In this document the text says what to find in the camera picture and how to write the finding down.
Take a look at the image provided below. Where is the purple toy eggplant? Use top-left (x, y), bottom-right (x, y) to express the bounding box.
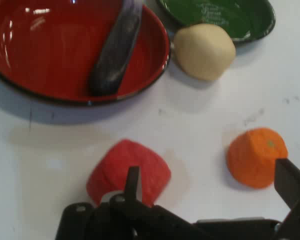
top-left (88, 0), bottom-right (144, 97)

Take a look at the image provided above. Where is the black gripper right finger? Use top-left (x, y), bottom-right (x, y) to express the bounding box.
top-left (274, 157), bottom-right (300, 240)

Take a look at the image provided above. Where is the orange toy fruit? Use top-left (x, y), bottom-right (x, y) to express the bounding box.
top-left (226, 127), bottom-right (289, 189)

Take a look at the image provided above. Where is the red enamel plate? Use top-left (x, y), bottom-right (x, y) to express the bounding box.
top-left (0, 0), bottom-right (172, 107)

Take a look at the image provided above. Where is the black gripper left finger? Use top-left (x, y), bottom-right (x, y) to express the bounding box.
top-left (109, 165), bottom-right (191, 240)

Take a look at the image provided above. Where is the beige toy pear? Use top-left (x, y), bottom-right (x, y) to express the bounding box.
top-left (173, 23), bottom-right (237, 81)

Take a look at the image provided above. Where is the green enamel plate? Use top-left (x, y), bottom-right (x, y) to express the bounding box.
top-left (156, 0), bottom-right (276, 46)

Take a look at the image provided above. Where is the red toy apple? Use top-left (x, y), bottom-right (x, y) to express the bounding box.
top-left (86, 139), bottom-right (172, 208)

